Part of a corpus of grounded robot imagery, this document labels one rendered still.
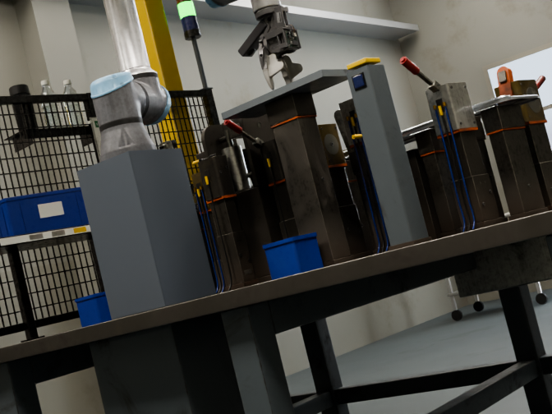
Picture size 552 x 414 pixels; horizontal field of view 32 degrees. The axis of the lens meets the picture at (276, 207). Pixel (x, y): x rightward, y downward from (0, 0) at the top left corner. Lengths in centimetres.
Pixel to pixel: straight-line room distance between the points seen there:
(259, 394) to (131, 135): 79
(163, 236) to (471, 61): 741
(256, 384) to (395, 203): 54
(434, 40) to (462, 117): 745
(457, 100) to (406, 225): 34
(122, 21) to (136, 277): 73
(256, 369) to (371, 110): 67
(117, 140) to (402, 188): 75
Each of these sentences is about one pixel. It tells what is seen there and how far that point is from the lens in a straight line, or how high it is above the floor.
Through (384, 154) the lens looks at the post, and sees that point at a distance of 231.
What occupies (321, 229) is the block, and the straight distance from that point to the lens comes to 245.
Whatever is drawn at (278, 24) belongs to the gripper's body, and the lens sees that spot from 253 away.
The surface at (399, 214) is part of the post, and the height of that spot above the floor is 78.
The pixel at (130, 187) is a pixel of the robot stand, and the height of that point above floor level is 101.
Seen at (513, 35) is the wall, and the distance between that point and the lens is 951.
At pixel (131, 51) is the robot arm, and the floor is 140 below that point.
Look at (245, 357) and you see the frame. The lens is 216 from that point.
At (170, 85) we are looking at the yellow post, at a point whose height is 158.
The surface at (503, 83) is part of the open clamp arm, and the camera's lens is 271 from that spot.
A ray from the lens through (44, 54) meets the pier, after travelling 598.
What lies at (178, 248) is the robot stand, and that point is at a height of 84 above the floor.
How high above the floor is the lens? 70
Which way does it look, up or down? 4 degrees up
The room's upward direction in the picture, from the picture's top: 14 degrees counter-clockwise
